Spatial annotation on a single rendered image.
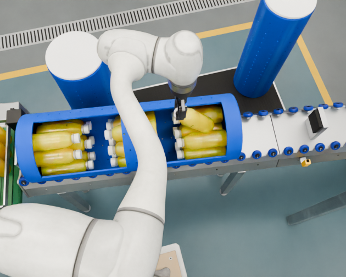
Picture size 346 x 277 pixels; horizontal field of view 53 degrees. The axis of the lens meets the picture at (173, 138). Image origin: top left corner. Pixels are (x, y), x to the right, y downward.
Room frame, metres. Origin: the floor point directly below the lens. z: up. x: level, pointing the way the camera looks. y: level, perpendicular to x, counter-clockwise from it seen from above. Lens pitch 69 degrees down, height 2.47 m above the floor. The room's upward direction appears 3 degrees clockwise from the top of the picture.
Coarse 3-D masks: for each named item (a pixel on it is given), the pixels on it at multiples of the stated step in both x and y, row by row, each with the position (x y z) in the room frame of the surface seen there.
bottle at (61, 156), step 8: (40, 152) 0.41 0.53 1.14; (48, 152) 0.41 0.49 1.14; (56, 152) 0.41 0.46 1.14; (64, 152) 0.42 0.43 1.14; (72, 152) 0.42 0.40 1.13; (40, 160) 0.38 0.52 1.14; (48, 160) 0.38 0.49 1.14; (56, 160) 0.38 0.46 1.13; (64, 160) 0.38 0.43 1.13; (72, 160) 0.39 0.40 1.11
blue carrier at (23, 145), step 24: (216, 96) 0.68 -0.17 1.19; (24, 120) 0.51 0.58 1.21; (48, 120) 0.52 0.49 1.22; (96, 120) 0.61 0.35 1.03; (168, 120) 0.64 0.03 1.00; (240, 120) 0.56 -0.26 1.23; (24, 144) 0.41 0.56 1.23; (96, 144) 0.52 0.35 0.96; (168, 144) 0.54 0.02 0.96; (240, 144) 0.48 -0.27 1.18; (24, 168) 0.33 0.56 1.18; (96, 168) 0.40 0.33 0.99; (120, 168) 0.37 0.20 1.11
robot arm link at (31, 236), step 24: (0, 216) 0.07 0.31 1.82; (24, 216) 0.08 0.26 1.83; (48, 216) 0.08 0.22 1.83; (72, 216) 0.08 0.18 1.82; (0, 240) 0.03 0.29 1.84; (24, 240) 0.03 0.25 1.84; (48, 240) 0.04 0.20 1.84; (72, 240) 0.04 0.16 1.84; (0, 264) -0.01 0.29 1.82; (24, 264) -0.01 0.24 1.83; (48, 264) 0.00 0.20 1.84; (72, 264) 0.00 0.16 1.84
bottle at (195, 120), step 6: (186, 114) 0.54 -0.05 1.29; (192, 114) 0.55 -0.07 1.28; (198, 114) 0.56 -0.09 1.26; (180, 120) 0.53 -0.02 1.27; (186, 120) 0.52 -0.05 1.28; (192, 120) 0.53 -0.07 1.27; (198, 120) 0.54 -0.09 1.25; (204, 120) 0.55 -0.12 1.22; (210, 120) 0.57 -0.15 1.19; (192, 126) 0.52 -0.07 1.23; (198, 126) 0.53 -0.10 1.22; (204, 126) 0.53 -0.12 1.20; (210, 126) 0.55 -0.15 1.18; (204, 132) 0.53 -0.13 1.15
